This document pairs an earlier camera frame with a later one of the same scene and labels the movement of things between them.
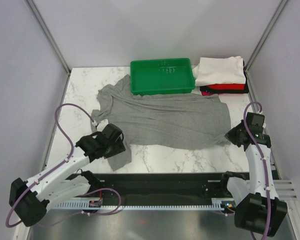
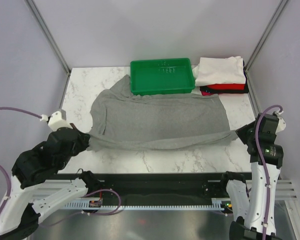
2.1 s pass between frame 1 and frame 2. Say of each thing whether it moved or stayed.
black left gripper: moved
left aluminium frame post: stayed
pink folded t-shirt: stayed
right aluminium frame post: stayed
